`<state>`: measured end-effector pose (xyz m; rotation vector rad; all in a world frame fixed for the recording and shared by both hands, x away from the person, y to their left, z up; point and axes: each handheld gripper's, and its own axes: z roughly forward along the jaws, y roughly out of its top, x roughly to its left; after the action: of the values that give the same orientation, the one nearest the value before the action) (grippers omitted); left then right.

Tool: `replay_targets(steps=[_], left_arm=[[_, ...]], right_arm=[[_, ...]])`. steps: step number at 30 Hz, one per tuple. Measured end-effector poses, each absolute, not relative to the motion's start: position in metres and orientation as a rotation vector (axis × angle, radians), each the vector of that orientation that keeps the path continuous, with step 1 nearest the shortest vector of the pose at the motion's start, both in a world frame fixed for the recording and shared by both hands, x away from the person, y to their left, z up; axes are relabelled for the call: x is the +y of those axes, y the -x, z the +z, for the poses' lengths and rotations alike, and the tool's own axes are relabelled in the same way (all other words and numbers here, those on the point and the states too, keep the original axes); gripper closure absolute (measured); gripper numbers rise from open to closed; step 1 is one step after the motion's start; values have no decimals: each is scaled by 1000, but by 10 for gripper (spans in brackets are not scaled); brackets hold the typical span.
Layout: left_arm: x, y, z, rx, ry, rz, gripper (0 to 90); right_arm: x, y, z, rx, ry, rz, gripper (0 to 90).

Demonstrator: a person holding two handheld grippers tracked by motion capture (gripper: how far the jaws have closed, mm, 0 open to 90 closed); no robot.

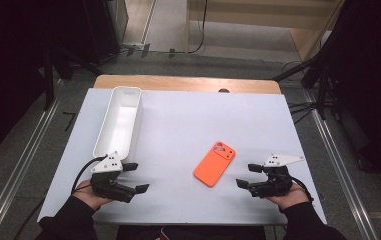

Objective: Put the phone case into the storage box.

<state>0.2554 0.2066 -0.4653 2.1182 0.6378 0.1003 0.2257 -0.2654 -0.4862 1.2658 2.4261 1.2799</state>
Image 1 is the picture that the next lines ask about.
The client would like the person's left hand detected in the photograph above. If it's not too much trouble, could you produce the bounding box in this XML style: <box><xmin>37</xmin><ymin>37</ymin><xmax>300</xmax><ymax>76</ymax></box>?
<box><xmin>72</xmin><ymin>179</ymin><xmax>114</xmax><ymax>212</ymax></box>

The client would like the person's right hand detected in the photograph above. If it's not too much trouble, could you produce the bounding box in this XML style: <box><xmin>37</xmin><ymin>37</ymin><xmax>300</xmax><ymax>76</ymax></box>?
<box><xmin>266</xmin><ymin>181</ymin><xmax>311</xmax><ymax>211</ymax></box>

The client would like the orange phone case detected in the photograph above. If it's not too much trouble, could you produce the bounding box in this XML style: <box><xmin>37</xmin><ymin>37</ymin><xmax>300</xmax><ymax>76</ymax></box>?
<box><xmin>193</xmin><ymin>140</ymin><xmax>236</xmax><ymax>188</ymax></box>

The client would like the white plastic bin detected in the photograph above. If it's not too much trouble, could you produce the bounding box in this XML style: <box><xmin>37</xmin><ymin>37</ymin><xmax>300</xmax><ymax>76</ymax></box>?
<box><xmin>92</xmin><ymin>85</ymin><xmax>144</xmax><ymax>165</ymax></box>

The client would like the black metal stand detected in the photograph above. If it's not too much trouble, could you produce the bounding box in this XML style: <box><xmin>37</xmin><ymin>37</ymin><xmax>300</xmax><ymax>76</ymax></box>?
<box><xmin>272</xmin><ymin>56</ymin><xmax>339</xmax><ymax>126</ymax></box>
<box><xmin>42</xmin><ymin>46</ymin><xmax>104</xmax><ymax>112</ymax></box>

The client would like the white power strip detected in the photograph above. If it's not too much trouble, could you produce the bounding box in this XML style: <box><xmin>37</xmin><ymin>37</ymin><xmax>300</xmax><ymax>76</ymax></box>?
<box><xmin>121</xmin><ymin>41</ymin><xmax>151</xmax><ymax>51</ymax></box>

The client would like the wooden shelf unit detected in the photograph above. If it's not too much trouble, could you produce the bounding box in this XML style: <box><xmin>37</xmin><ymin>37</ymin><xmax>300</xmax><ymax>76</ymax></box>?
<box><xmin>186</xmin><ymin>0</ymin><xmax>346</xmax><ymax>63</ymax></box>

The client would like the thin black hanging cable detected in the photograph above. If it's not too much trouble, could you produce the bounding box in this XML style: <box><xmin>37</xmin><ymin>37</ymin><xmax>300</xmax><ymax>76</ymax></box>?
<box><xmin>169</xmin><ymin>0</ymin><xmax>209</xmax><ymax>55</ymax></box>

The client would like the red and white object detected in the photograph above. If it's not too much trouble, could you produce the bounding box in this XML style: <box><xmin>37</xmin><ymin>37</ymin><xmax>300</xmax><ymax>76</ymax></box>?
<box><xmin>159</xmin><ymin>226</ymin><xmax>179</xmax><ymax>240</ymax></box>

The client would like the aluminium floor rail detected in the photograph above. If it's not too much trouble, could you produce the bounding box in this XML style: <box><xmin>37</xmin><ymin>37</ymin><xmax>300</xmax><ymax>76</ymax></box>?
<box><xmin>302</xmin><ymin>89</ymin><xmax>379</xmax><ymax>240</ymax></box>
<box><xmin>0</xmin><ymin>96</ymin><xmax>62</xmax><ymax>240</ymax></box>

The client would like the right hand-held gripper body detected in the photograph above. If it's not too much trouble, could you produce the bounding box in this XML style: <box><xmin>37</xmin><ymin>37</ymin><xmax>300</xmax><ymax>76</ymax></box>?
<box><xmin>248</xmin><ymin>153</ymin><xmax>306</xmax><ymax>199</ymax></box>

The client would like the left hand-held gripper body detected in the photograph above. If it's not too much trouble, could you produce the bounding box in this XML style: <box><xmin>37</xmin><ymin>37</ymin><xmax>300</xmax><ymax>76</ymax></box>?
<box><xmin>89</xmin><ymin>150</ymin><xmax>136</xmax><ymax>204</ymax></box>

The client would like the left hand-held gripper cable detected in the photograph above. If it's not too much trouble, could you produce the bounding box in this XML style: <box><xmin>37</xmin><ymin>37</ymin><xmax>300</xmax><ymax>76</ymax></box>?
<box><xmin>13</xmin><ymin>154</ymin><xmax>109</xmax><ymax>240</ymax></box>

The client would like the black curtain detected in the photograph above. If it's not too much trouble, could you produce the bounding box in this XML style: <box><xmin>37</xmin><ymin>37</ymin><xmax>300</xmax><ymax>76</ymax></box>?
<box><xmin>324</xmin><ymin>0</ymin><xmax>381</xmax><ymax>193</ymax></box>
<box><xmin>0</xmin><ymin>0</ymin><xmax>89</xmax><ymax>164</ymax></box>

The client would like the person's lap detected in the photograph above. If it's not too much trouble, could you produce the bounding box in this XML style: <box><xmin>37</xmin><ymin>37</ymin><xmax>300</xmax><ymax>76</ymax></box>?
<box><xmin>116</xmin><ymin>224</ymin><xmax>267</xmax><ymax>240</ymax></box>

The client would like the black cabinet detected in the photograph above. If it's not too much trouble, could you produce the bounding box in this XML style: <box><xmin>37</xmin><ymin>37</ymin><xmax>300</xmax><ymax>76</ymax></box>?
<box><xmin>81</xmin><ymin>0</ymin><xmax>129</xmax><ymax>66</ymax></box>

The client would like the white board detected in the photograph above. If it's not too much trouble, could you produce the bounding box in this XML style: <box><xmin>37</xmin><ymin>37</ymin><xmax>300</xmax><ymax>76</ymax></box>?
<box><xmin>37</xmin><ymin>88</ymin><xmax>328</xmax><ymax>225</ymax></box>

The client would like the hand-held gripper cable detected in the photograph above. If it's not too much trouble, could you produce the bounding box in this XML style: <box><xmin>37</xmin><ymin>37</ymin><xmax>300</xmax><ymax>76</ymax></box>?
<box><xmin>291</xmin><ymin>176</ymin><xmax>315</xmax><ymax>204</ymax></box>
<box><xmin>13</xmin><ymin>154</ymin><xmax>109</xmax><ymax>240</ymax></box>

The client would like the right hand-held gripper cable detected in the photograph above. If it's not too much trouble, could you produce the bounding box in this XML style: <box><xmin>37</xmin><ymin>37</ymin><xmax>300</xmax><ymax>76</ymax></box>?
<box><xmin>291</xmin><ymin>176</ymin><xmax>315</xmax><ymax>204</ymax></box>

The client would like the wooden table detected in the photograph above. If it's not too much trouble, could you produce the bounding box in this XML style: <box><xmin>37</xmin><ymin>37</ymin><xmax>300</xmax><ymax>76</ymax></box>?
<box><xmin>93</xmin><ymin>74</ymin><xmax>282</xmax><ymax>95</ymax></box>

